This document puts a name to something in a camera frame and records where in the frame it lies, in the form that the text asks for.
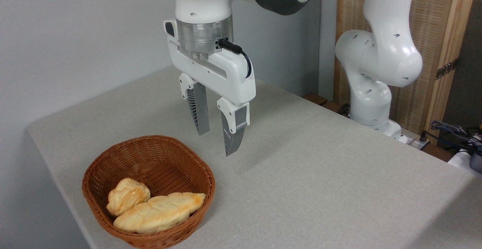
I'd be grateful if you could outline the brown wicker basket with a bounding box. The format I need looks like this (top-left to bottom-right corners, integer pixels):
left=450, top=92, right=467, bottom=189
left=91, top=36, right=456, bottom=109
left=82, top=135, right=216, bottom=249

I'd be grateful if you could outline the dark grey partition panel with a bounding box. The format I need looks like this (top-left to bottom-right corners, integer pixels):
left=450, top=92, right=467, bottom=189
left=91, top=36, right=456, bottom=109
left=442, top=0, right=482, bottom=131

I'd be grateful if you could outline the small round bread roll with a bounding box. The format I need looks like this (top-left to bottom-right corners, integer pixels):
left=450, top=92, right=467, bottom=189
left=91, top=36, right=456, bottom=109
left=106, top=177, right=151, bottom=217

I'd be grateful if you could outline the black metal hinge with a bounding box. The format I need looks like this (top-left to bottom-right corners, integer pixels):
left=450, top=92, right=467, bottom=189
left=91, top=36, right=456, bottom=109
left=435, top=58, right=459, bottom=80

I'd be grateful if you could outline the brown wooden base board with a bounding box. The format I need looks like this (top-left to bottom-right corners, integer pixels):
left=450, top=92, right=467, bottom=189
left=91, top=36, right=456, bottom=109
left=303, top=93, right=351, bottom=117

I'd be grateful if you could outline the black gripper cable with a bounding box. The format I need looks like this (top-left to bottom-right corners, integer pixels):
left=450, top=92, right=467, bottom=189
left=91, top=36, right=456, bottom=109
left=218, top=38, right=252, bottom=79

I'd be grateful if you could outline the long braided bread loaf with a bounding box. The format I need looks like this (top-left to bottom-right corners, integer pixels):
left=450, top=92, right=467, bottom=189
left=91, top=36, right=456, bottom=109
left=113, top=192, right=207, bottom=235

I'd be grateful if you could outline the bundle of dark cables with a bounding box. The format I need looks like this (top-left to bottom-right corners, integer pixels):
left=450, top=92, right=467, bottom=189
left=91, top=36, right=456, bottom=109
left=421, top=120, right=482, bottom=152

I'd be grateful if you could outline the grey plastic container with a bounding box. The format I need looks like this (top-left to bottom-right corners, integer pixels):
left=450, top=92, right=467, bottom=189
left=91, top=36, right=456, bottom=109
left=469, top=149, right=482, bottom=173

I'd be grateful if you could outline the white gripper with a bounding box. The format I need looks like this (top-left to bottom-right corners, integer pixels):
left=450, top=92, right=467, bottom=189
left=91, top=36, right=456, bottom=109
left=163, top=20, right=257, bottom=157

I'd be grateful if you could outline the wooden woven screen panel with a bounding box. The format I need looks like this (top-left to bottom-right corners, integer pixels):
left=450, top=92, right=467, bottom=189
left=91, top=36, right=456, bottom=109
left=334, top=0, right=479, bottom=145

